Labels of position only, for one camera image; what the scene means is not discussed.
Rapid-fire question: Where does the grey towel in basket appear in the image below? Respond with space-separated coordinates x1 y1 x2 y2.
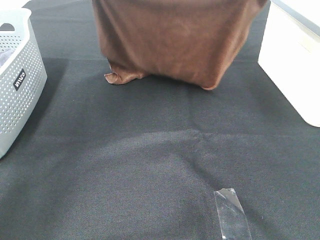
0 48 15 70

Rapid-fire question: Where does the brown microfibre towel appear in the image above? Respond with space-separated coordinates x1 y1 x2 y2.
92 0 266 90

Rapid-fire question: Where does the grey perforated laundry basket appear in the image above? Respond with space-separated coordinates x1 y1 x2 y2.
0 8 47 157

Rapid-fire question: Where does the clear tape strip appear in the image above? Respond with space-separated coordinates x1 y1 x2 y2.
214 188 252 240

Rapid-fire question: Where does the black table cloth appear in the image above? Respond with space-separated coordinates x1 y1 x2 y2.
0 0 320 240

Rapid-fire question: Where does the white woven storage bin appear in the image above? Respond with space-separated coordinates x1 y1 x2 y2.
258 0 320 127

